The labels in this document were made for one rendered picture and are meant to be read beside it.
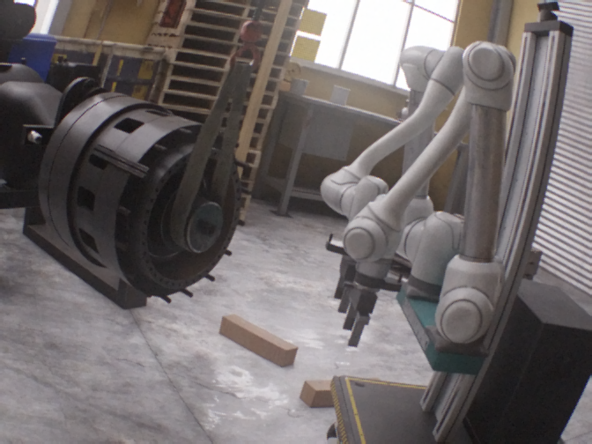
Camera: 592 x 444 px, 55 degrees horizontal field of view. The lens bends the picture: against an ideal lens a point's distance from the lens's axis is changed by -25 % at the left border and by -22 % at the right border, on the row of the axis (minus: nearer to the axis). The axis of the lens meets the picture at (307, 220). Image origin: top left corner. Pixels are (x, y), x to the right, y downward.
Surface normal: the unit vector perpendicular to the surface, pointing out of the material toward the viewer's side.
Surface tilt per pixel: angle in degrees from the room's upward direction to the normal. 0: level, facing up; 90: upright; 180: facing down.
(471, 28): 90
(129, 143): 46
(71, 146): 66
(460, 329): 95
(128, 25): 90
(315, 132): 90
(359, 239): 98
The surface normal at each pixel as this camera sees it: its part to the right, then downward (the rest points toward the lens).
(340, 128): 0.45, 0.29
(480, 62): -0.32, 0.00
